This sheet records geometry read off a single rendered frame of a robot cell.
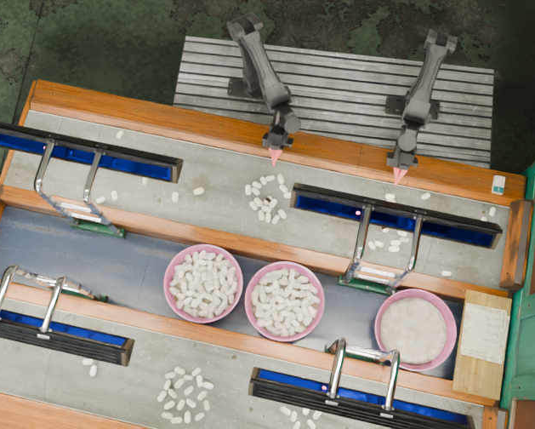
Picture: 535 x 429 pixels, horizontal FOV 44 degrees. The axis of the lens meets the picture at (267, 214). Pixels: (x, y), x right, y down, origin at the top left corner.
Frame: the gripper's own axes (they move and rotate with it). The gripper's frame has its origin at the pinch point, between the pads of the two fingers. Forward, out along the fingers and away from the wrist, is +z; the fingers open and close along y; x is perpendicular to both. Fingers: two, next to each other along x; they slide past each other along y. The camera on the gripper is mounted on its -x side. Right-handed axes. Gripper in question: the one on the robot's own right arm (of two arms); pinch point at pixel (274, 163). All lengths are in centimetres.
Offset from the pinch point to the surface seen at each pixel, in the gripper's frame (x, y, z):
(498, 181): 9, 77, -6
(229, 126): 11.6, -19.2, -6.0
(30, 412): -60, -59, 77
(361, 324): -19, 41, 44
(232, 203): -4.2, -11.7, 16.4
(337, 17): 135, 8, -32
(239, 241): -14.7, -6.0, 24.8
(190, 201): -5.7, -26.3, 18.0
